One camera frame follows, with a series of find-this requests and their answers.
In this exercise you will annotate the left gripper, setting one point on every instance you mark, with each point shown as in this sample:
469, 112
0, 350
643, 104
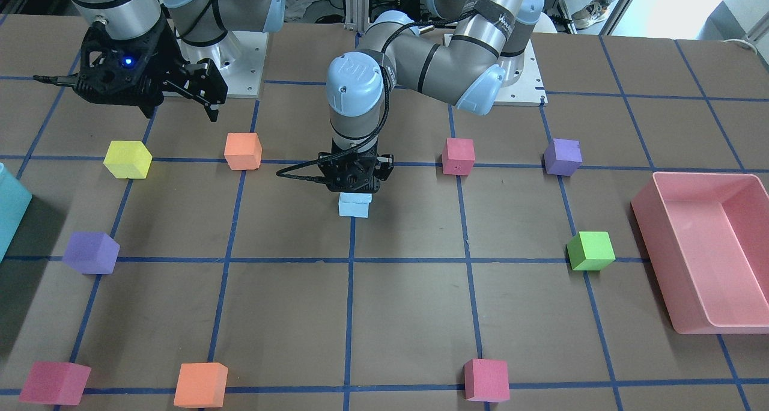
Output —
384, 165

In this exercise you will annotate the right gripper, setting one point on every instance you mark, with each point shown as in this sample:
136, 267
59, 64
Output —
170, 58

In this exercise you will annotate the light blue block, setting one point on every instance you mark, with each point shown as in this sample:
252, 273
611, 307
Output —
353, 209
355, 198

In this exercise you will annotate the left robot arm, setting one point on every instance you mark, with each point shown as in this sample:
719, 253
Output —
392, 52

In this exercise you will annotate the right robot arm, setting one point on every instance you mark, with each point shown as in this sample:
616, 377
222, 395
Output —
196, 22

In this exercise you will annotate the orange block near arm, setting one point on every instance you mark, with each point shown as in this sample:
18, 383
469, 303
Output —
243, 151

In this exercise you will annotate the pink block near arm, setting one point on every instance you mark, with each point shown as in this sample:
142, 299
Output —
458, 156

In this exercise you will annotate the yellow block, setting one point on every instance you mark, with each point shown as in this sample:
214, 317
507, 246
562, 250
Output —
128, 159

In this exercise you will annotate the near purple block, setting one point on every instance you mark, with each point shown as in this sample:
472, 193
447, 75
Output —
91, 252

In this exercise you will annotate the purple block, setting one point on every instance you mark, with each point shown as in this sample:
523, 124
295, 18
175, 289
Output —
563, 157
91, 252

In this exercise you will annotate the cyan plastic tray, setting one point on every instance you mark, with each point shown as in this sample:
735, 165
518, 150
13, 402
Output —
15, 199

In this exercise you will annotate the far purple block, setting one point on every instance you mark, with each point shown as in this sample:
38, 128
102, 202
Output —
563, 157

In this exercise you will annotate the pink block far side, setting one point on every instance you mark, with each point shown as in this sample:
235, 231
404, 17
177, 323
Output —
486, 380

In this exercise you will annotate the pink block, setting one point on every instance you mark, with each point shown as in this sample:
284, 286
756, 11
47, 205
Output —
486, 380
55, 383

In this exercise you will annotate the green block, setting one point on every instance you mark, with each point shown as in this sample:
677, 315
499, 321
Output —
590, 251

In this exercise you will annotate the orange block far side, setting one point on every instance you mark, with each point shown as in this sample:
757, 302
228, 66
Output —
201, 385

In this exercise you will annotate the near pink block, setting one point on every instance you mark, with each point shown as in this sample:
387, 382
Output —
55, 383

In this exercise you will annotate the pink plastic tray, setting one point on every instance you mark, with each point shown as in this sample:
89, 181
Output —
707, 238

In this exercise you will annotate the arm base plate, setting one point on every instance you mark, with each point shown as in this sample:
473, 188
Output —
522, 86
240, 62

